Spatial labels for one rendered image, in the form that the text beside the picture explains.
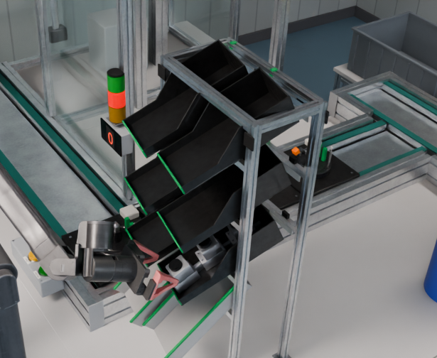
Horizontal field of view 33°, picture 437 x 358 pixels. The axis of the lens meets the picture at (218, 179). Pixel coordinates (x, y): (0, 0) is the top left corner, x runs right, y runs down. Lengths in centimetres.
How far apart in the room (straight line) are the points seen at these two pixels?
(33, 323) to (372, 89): 171
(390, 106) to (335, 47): 255
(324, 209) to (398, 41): 190
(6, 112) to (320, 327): 147
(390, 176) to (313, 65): 276
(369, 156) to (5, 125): 134
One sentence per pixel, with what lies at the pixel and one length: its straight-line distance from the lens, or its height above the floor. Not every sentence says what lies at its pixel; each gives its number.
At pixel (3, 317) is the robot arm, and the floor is 150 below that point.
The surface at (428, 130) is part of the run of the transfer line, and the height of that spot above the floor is 92.
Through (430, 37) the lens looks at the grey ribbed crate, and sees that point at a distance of 408.
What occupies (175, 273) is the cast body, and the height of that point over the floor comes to 126.
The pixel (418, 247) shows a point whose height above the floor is 86.
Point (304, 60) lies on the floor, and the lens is 536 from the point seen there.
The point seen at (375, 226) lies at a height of 86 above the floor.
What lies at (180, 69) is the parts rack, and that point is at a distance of 163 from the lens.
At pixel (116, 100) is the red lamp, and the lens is 215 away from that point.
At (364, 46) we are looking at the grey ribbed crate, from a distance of 384.
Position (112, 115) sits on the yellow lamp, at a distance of 218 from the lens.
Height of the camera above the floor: 243
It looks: 37 degrees down
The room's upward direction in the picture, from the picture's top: 3 degrees clockwise
